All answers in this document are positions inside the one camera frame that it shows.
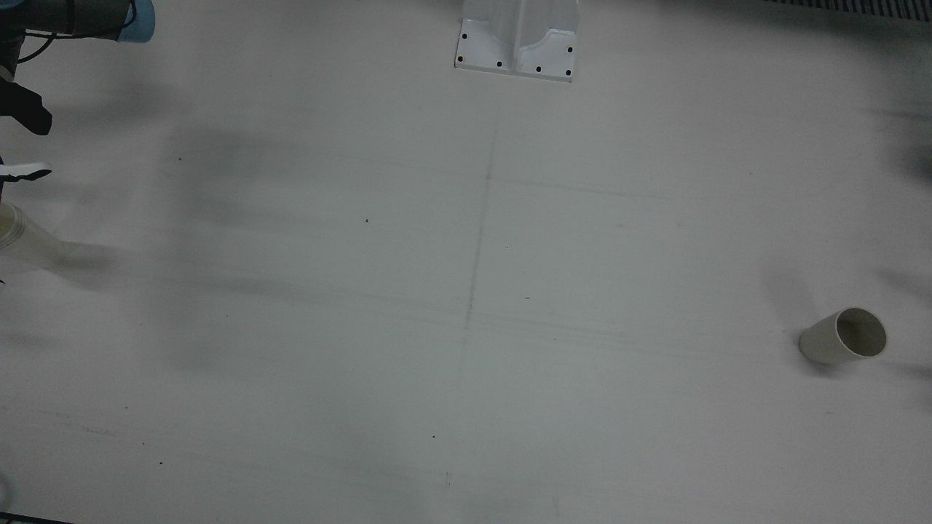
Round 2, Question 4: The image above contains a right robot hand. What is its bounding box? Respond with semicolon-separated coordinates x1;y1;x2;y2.
0;79;53;184

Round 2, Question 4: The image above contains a single paper cup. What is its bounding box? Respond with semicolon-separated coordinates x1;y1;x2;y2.
798;307;888;365

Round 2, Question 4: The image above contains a stack of paper cups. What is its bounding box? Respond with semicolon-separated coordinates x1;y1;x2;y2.
0;202;63;274

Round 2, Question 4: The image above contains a dark slatted grille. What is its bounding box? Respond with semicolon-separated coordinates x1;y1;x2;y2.
761;0;932;23

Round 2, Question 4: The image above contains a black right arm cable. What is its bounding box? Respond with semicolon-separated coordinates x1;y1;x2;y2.
13;28;58;66

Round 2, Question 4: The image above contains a white metal mounting bracket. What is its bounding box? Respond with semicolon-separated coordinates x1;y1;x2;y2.
454;0;580;83

